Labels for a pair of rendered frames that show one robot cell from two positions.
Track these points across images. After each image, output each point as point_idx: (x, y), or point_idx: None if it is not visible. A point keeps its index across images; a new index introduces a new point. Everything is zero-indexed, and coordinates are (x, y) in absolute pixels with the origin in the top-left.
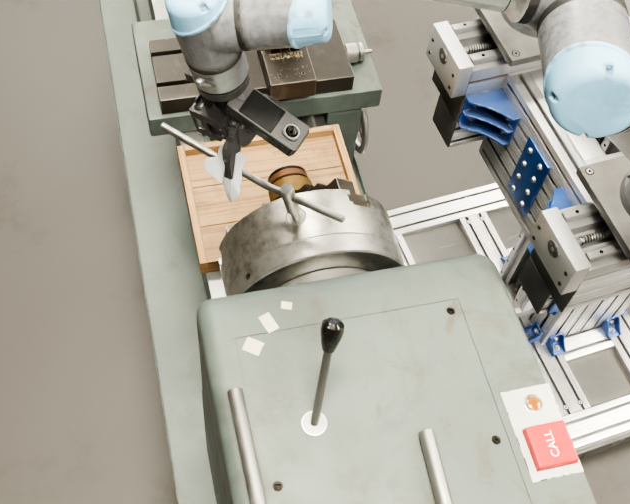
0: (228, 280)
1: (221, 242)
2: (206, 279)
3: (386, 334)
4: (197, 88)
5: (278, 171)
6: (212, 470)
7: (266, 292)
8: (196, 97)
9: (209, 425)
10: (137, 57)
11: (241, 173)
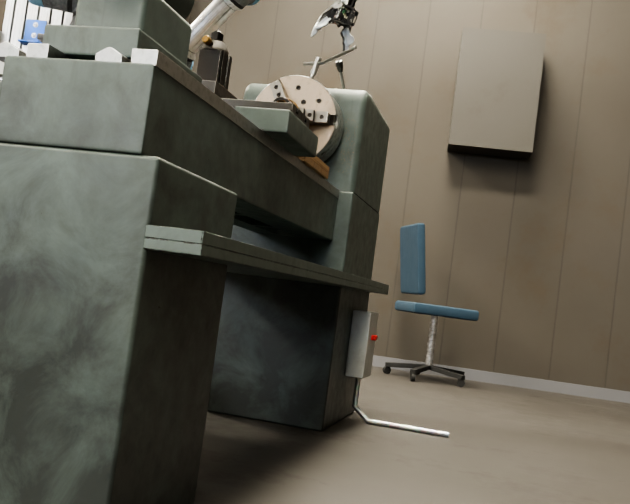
0: (340, 116)
1: (335, 109)
2: (319, 198)
3: None
4: (356, 0)
5: (288, 99)
6: (351, 250)
7: (339, 90)
8: (354, 8)
9: (361, 177)
10: (301, 122)
11: (342, 39)
